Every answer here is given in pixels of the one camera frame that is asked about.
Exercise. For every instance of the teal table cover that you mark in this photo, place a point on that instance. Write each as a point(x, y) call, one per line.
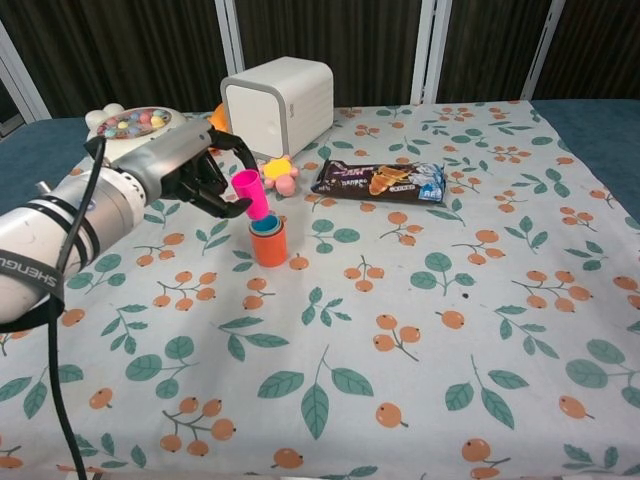
point(30, 150)

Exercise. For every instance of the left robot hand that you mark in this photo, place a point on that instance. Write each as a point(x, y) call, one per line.
point(165, 160)

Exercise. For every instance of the dark folding screen panel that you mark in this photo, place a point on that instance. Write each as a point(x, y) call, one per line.
point(485, 45)
point(125, 50)
point(330, 30)
point(590, 45)

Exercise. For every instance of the floral print tablecloth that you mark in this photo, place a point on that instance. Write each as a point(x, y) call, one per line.
point(400, 325)

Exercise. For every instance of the white cube appliance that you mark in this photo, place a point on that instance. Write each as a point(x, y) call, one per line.
point(260, 115)

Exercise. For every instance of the light blue plastic cup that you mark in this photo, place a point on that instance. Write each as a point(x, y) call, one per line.
point(276, 225)

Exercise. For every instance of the orange plastic cup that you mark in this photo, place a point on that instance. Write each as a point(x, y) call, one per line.
point(270, 250)

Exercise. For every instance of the dark chocolate snack package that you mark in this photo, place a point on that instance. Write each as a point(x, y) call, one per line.
point(375, 182)

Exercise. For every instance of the orange rubber chicken toy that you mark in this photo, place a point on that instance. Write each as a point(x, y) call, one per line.
point(219, 117)

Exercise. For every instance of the small yellow pink toy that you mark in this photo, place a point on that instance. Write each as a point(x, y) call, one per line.
point(279, 172)

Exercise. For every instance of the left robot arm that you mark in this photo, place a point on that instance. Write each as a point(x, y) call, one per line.
point(45, 240)

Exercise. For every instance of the white fishing game toy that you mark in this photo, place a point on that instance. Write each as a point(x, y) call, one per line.
point(130, 122)

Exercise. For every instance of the pink plastic cup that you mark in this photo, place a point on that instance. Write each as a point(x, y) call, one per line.
point(252, 195)

